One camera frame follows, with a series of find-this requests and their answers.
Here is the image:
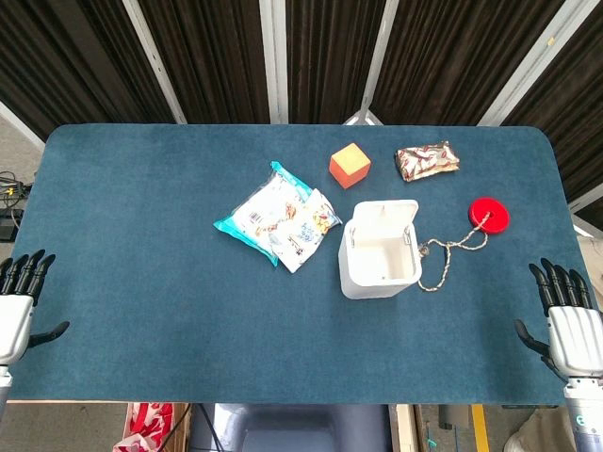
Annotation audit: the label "black and silver right hand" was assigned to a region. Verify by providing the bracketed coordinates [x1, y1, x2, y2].
[513, 257, 603, 380]

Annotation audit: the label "black and silver left hand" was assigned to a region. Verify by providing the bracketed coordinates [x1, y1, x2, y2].
[0, 249, 71, 366]

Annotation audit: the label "white plastic container lid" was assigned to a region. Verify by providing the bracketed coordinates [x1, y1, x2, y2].
[350, 199, 420, 246]

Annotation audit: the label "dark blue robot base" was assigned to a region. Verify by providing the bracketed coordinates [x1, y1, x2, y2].
[190, 403, 393, 452]

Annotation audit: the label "white plastic box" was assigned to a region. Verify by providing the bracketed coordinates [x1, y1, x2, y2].
[337, 220, 423, 300]

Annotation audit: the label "black power box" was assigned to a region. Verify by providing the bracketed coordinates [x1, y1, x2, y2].
[0, 209, 24, 244]

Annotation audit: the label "white sack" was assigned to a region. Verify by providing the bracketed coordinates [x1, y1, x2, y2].
[502, 408, 575, 452]

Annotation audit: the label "blue felt table mat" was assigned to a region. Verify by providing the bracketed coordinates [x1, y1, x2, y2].
[7, 123, 583, 406]

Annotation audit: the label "red round disc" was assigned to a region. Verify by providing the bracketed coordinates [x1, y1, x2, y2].
[467, 197, 511, 235]

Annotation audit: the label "red and white bag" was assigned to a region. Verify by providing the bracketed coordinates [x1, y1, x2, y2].
[111, 402, 175, 452]

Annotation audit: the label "dark brown curtain panel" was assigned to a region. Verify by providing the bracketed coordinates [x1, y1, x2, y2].
[371, 0, 564, 126]
[498, 13, 603, 232]
[0, 0, 173, 142]
[285, 0, 385, 125]
[139, 0, 273, 125]

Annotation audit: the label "crumpled foil snack packet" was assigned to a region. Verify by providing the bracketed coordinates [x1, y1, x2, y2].
[394, 139, 461, 183]

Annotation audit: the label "teal-edged snack bag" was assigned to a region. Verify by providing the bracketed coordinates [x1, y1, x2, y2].
[212, 160, 331, 268]

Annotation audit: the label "orange and yellow cube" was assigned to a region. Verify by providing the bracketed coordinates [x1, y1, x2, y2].
[328, 143, 372, 190]

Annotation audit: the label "white snack bag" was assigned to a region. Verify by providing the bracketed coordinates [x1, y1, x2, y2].
[272, 187, 343, 274]

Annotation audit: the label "tangled floor cables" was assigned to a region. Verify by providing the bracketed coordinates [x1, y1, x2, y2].
[0, 169, 35, 209]

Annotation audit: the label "braided beige rope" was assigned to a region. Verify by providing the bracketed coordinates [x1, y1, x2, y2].
[416, 212, 494, 293]

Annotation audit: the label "white metal frame post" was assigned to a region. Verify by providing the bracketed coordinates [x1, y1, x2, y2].
[258, 0, 289, 125]
[342, 0, 401, 126]
[121, 0, 188, 125]
[476, 0, 603, 127]

